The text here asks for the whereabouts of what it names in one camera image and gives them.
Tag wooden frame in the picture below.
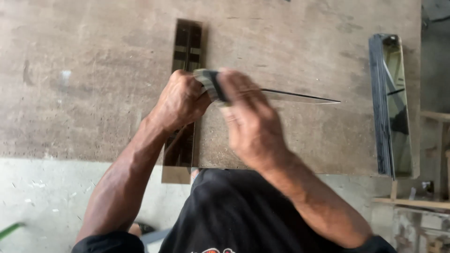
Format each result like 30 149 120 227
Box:
372 110 450 211

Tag person's right hand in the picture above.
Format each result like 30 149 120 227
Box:
216 68 293 171

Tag green stick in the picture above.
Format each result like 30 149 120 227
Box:
0 222 26 240

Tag person's black shirt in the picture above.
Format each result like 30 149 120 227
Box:
71 168 398 253

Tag clear glass strip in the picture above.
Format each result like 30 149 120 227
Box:
259 88 342 105

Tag grey sanding block black stripe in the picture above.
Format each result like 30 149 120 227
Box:
193 68 233 107

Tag long dark mirror strip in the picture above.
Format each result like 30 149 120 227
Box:
161 18 204 185

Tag person's foot in sandal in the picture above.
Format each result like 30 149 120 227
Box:
127 221 156 237

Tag person's left hand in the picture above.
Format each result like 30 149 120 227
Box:
152 69 212 133

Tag stack of mirror strips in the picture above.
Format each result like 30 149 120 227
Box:
368 33 415 180

